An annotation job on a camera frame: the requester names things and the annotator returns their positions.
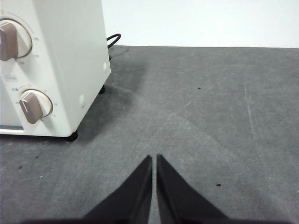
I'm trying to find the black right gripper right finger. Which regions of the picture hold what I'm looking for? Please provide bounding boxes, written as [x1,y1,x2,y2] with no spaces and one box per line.
[156,154,229,220]

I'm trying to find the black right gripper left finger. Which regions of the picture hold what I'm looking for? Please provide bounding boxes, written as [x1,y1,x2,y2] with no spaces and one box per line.
[83,154,153,220]

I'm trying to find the cream and taupe oven knob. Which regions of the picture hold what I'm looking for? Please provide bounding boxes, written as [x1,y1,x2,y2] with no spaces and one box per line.
[0,19,33,62]
[18,89,53,125]

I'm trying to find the cream Toshiba toaster oven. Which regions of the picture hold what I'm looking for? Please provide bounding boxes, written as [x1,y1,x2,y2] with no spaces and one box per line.
[0,0,112,142]

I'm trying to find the black oven power cable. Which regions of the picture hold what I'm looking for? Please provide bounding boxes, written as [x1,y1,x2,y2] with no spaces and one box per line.
[106,33,122,60]

